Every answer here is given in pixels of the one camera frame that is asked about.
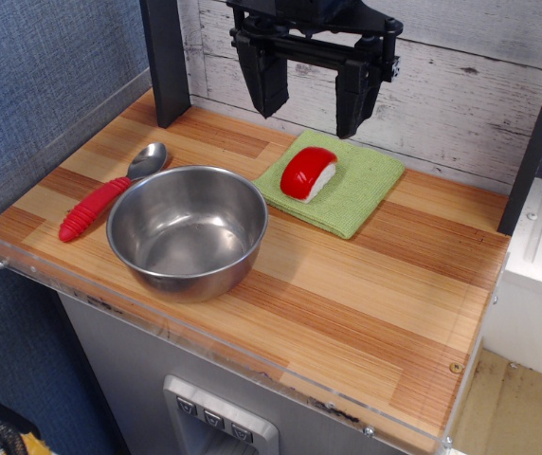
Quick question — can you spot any red handled metal spoon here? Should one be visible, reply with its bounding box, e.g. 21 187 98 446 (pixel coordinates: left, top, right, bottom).
58 142 169 243

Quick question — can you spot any red white toy sushi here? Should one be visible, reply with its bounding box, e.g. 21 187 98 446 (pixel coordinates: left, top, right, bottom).
280 146 338 204

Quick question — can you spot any white toy sink unit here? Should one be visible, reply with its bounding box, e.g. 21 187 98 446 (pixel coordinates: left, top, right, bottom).
482 178 542 373

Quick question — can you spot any black left vertical post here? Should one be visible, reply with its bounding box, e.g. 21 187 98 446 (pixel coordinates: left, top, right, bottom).
139 0 190 128

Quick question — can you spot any clear acrylic table guard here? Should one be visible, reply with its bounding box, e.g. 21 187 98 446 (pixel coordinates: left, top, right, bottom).
0 60 515 453

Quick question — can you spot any grey toy fridge cabinet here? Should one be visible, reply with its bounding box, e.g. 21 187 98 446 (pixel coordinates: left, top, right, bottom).
61 296 397 454

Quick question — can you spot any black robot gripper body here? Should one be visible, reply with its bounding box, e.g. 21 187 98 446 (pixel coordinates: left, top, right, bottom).
226 1 402 82

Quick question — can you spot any green cloth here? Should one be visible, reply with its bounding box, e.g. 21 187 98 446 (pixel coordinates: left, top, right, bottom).
254 131 405 239

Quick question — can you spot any stainless steel pot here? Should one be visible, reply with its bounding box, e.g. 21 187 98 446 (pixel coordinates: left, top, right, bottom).
106 165 268 302

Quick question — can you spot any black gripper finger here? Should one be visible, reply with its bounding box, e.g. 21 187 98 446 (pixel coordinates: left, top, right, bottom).
335 45 383 139
235 32 289 118

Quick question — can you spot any silver dispenser button panel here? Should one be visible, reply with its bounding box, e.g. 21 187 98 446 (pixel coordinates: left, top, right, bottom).
163 374 280 454

